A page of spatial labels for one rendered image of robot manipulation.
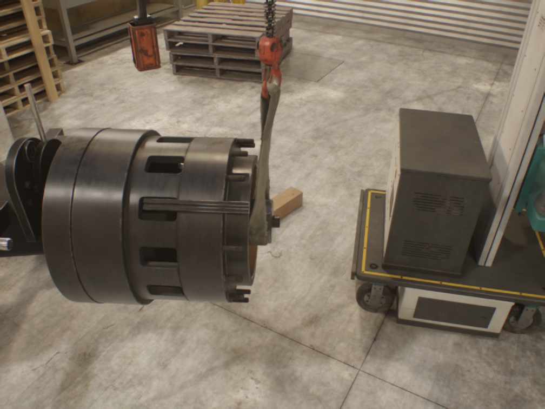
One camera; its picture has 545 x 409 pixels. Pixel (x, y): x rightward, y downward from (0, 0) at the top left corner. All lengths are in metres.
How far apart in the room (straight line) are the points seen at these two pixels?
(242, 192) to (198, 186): 0.13
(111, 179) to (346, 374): 1.33
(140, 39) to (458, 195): 1.30
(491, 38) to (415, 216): 4.65
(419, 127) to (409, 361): 1.03
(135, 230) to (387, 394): 1.30
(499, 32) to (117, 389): 5.61
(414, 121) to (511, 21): 4.26
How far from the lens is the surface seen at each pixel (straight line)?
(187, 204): 1.23
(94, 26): 6.47
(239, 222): 1.27
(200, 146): 1.36
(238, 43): 4.77
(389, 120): 4.17
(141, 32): 1.12
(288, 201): 2.85
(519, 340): 2.49
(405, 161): 1.86
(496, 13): 6.35
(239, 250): 1.23
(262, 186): 1.32
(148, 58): 1.14
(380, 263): 2.15
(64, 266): 1.38
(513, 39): 6.38
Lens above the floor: 1.76
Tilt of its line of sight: 36 degrees down
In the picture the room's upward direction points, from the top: straight up
